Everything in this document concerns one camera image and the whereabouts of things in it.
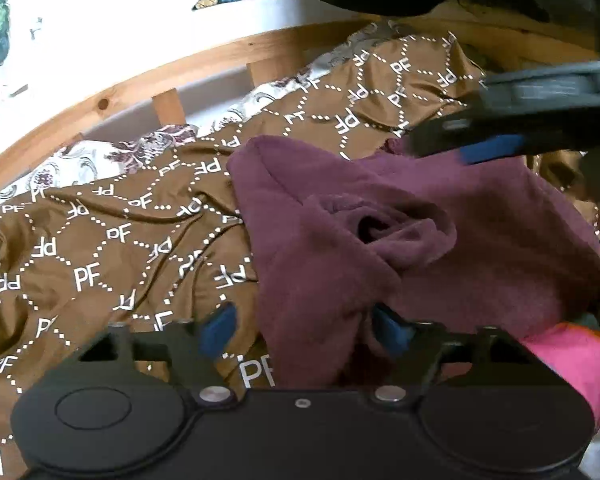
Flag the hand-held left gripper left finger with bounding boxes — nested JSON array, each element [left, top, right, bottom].
[[72, 302, 238, 406]]

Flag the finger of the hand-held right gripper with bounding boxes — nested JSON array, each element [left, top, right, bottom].
[[405, 106, 600, 167]]

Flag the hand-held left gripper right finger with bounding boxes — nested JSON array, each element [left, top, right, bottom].
[[367, 302, 547, 407]]

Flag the maroon sweater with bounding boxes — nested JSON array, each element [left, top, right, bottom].
[[227, 135, 600, 391]]

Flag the brown patterned blanket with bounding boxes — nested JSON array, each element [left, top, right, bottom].
[[0, 30, 600, 480]]

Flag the pink cloth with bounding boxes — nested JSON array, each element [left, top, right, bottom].
[[520, 322, 600, 426]]

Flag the floral bed sheet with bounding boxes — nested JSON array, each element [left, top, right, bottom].
[[0, 20, 406, 221]]

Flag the wooden bed frame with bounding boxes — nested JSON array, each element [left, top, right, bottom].
[[0, 0, 600, 186]]

